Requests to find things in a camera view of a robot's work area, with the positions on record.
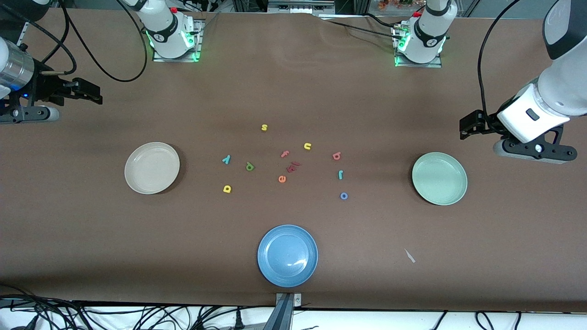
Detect pale green plate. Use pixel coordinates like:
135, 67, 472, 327
411, 152, 468, 206

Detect beige brown plate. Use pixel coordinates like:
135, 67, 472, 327
124, 142, 181, 195

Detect silver electronics box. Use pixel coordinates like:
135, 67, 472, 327
267, 0, 335, 13

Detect blue plate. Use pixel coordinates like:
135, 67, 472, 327
257, 224, 319, 288

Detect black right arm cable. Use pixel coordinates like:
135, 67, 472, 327
18, 0, 148, 83

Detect aluminium frame rail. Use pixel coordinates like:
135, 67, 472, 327
16, 18, 33, 49

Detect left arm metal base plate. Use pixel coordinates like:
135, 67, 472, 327
393, 25, 443, 68

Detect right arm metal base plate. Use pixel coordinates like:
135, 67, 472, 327
152, 18, 202, 62

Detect black cable on table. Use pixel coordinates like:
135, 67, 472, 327
360, 11, 404, 29
319, 16, 404, 42

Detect black metal frame post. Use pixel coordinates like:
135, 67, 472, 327
335, 0, 371, 14
233, 0, 269, 13

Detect looped black floor cable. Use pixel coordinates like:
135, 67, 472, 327
475, 311, 497, 330

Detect tangled black floor cables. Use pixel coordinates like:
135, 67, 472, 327
0, 285, 276, 330

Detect grey metal camera mount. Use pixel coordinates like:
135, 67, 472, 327
264, 292, 303, 330

